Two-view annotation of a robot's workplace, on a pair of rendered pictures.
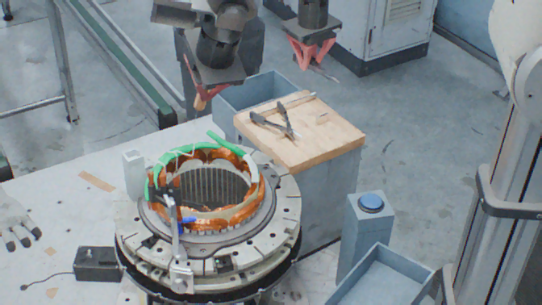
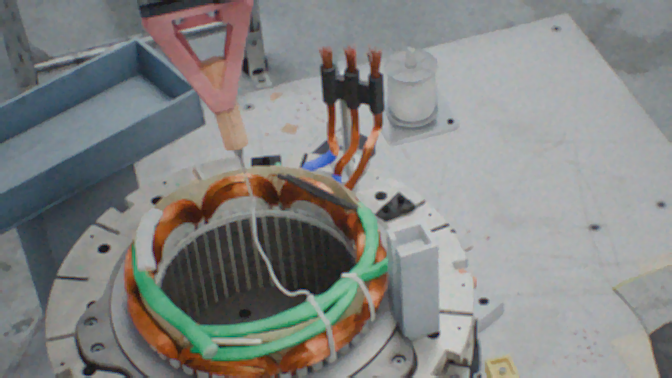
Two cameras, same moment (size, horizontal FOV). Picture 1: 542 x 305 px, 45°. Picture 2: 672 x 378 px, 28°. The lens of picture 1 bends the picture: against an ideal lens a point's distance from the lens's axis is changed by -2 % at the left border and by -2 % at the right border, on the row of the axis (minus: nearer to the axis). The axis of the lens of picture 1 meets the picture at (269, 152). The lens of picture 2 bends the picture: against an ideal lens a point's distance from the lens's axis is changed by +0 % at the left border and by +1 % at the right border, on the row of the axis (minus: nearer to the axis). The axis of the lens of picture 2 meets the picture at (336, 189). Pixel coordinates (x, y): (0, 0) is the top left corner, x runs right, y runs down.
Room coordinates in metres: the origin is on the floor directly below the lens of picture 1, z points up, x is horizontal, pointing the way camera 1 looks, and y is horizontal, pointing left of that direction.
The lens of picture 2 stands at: (1.48, 0.38, 1.85)
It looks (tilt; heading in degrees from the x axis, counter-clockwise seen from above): 43 degrees down; 198
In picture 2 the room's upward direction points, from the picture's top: 5 degrees counter-clockwise
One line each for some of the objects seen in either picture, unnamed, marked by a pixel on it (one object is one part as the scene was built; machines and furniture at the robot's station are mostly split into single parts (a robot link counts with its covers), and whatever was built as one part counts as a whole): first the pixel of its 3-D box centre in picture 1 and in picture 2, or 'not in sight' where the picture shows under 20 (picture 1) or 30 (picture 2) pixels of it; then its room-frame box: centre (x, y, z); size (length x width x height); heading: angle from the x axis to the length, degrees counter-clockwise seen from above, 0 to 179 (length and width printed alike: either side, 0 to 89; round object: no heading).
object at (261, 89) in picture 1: (256, 141); not in sight; (1.23, 0.03, 0.92); 0.17 x 0.11 x 0.28; 126
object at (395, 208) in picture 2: (152, 239); (392, 207); (0.74, 0.18, 1.10); 0.03 x 0.02 x 0.01; 143
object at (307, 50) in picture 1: (310, 47); not in sight; (1.14, -0.07, 1.22); 0.07 x 0.07 x 0.09; 36
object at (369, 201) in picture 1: (371, 201); not in sight; (0.91, -0.19, 1.04); 0.04 x 0.04 x 0.01
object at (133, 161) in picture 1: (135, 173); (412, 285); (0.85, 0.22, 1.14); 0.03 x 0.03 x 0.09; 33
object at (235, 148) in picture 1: (235, 153); (167, 287); (0.90, 0.06, 1.15); 0.15 x 0.04 x 0.02; 33
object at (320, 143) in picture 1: (298, 130); not in sight; (1.11, -0.06, 1.05); 0.20 x 0.19 x 0.02; 36
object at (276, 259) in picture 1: (266, 261); not in sight; (0.74, 0.00, 1.05); 0.09 x 0.04 x 0.01; 123
